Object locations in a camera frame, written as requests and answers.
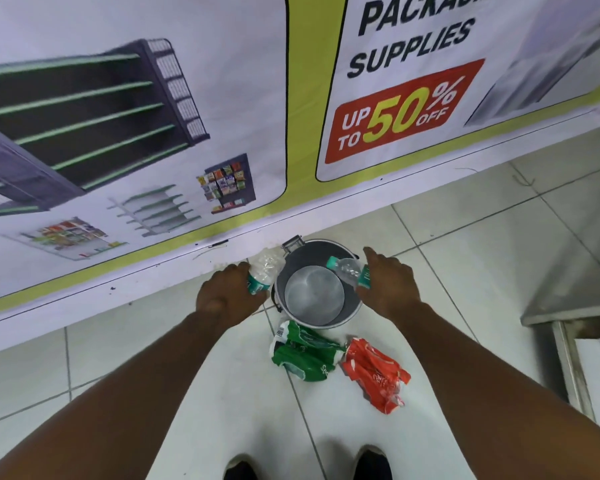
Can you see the person's right hand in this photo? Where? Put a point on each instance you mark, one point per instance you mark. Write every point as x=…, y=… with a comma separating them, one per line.
x=390, y=287

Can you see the person's left hand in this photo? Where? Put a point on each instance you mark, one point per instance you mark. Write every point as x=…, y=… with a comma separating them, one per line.
x=225, y=297

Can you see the person's left thumb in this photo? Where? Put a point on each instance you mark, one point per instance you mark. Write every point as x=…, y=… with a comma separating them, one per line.
x=240, y=267

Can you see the person's right thumb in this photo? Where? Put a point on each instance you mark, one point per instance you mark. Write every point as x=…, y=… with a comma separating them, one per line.
x=376, y=254

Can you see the crushed clear plastic bottle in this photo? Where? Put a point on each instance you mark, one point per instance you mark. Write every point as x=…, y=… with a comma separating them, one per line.
x=261, y=272

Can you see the clear bottle with green cap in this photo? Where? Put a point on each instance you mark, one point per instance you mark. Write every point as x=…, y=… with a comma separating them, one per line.
x=351, y=269

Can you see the person's right forearm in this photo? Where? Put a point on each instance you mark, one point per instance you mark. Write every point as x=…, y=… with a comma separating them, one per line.
x=490, y=389

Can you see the person's left forearm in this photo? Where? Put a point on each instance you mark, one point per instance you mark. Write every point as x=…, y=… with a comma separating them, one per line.
x=110, y=394

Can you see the grey metal bucket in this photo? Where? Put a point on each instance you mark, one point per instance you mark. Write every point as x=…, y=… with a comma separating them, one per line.
x=316, y=289

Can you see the printed advertising banner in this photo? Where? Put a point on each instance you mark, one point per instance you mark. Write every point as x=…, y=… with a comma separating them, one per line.
x=230, y=119

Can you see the person's left black shoe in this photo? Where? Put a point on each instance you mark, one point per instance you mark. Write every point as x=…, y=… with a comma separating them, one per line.
x=240, y=468

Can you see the person's black shoe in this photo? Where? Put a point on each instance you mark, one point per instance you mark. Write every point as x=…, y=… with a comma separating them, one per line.
x=240, y=468
x=372, y=463

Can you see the steel table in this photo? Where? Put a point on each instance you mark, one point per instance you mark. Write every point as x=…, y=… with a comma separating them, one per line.
x=575, y=314

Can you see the person's right black shoe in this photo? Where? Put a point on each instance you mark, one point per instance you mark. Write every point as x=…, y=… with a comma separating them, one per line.
x=372, y=463

